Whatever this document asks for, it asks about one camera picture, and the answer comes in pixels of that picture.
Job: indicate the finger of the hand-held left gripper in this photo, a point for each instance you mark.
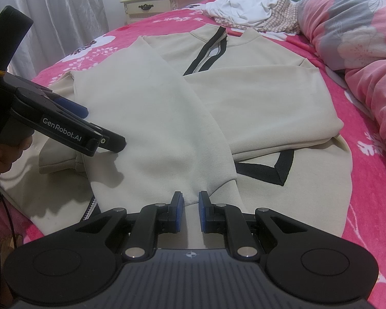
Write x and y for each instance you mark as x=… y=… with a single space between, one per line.
x=112 y=141
x=72 y=106

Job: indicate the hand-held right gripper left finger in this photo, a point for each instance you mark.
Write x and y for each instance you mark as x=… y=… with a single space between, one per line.
x=179 y=212

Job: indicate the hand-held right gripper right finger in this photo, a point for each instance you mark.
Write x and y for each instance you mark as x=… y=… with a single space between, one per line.
x=202 y=212

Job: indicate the beige jacket with black trim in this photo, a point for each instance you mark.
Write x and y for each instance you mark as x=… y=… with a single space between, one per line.
x=167 y=119

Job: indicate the person's left hand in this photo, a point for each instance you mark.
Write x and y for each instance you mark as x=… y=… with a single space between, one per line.
x=6 y=157

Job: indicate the grey curtain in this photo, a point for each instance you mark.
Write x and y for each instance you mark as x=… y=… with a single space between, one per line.
x=58 y=16

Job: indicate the cream nightstand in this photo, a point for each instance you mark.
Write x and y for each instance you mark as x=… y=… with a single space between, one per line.
x=154 y=6

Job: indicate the pink floral bed blanket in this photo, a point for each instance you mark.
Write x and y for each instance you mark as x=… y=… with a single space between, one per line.
x=366 y=199

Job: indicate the white clothing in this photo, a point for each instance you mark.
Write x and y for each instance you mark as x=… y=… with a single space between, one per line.
x=244 y=6

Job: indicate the pink checked clothing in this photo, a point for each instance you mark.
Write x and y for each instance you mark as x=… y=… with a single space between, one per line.
x=284 y=16

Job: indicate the pink grey floral quilt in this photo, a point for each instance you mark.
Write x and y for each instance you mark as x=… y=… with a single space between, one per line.
x=357 y=38

